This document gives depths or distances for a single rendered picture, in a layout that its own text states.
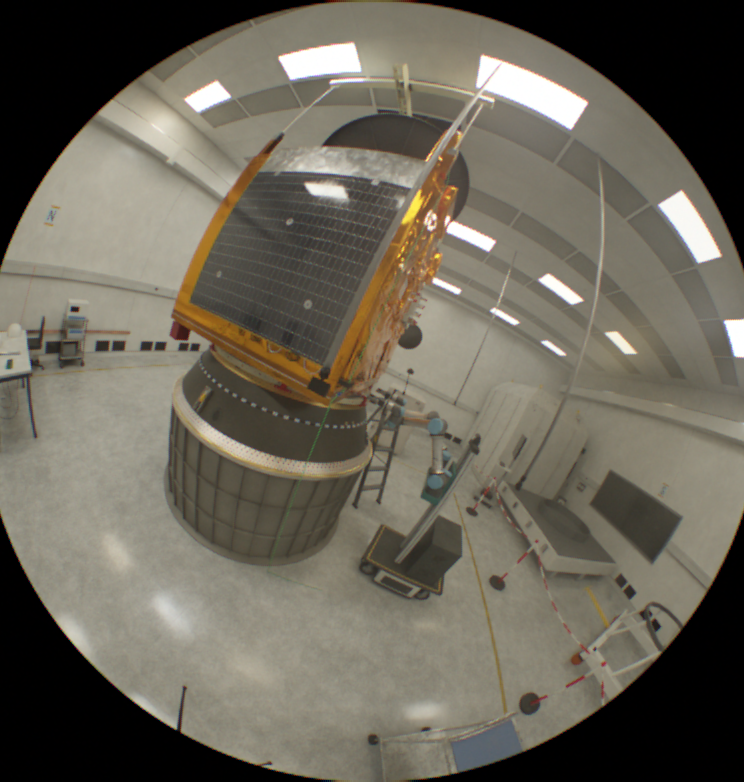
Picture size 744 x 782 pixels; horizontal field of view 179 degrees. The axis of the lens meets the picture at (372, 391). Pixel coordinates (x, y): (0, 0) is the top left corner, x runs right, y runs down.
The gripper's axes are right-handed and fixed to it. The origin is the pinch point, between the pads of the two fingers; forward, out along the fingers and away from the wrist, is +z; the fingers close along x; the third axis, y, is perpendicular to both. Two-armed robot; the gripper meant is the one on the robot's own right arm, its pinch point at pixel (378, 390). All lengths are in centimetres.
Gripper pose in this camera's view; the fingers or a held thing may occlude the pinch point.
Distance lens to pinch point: 247.5
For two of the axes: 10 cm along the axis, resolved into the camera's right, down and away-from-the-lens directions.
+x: 1.7, -1.0, 9.8
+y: -4.1, 9.0, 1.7
